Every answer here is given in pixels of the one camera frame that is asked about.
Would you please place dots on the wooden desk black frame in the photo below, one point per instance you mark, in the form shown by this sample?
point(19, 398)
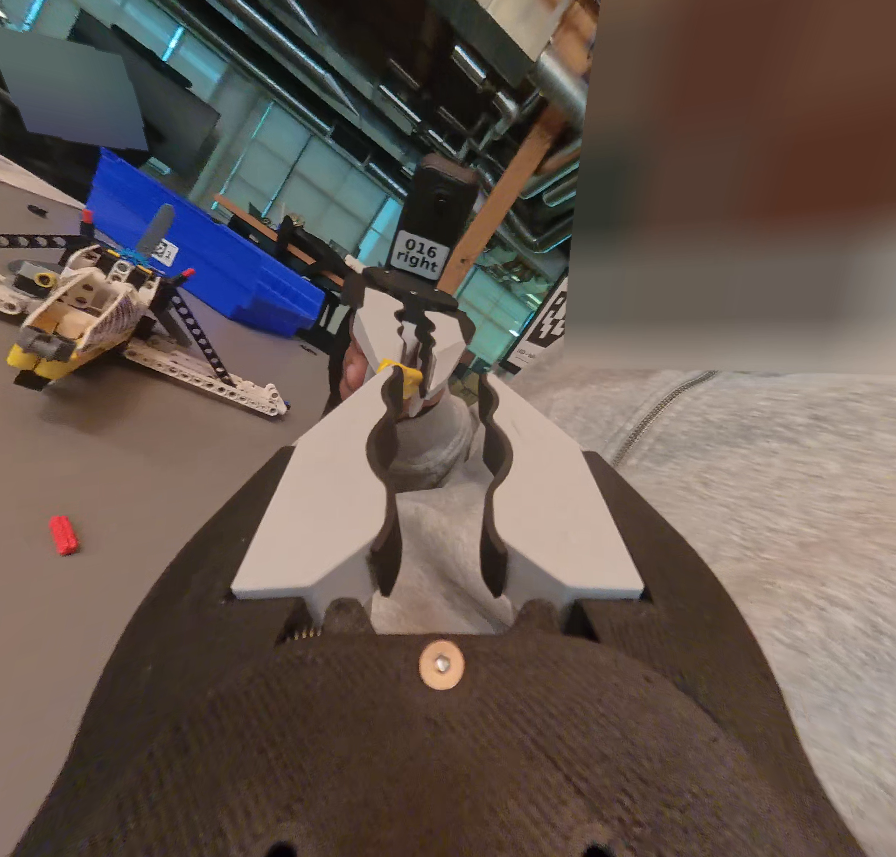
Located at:
point(294, 241)

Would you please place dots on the red lego axle pin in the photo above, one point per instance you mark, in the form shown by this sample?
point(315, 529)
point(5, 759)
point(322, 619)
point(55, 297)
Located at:
point(64, 535)

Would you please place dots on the yellow lego wing tip piece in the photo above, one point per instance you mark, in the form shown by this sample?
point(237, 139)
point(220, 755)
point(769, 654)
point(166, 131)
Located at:
point(414, 377)

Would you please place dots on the grey sweatshirt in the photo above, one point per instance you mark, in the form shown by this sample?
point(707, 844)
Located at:
point(735, 521)

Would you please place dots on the person's right hand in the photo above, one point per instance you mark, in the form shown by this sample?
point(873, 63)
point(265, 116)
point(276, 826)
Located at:
point(355, 374)

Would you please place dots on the wooden post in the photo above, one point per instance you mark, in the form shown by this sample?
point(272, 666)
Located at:
point(504, 199)

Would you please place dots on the zebra striped lego plane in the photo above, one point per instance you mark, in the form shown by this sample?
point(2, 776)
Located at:
point(91, 311)

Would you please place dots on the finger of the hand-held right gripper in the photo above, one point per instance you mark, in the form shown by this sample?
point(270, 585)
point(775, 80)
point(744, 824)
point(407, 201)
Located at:
point(378, 332)
point(444, 346)

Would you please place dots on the black screen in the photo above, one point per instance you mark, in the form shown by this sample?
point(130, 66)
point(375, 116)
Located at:
point(182, 122)

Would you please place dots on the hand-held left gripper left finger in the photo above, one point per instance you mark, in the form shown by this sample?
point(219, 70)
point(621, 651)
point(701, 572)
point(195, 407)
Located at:
point(308, 521)

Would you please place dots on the silver air duct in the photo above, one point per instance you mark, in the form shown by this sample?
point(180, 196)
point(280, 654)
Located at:
point(563, 87)

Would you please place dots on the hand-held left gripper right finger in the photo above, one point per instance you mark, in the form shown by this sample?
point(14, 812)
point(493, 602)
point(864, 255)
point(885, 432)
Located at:
point(567, 521)

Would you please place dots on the framed marker sign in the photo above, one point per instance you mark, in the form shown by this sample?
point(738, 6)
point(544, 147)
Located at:
point(549, 321)

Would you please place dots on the blue box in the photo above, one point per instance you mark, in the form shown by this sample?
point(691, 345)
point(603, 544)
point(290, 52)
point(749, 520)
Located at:
point(231, 276)

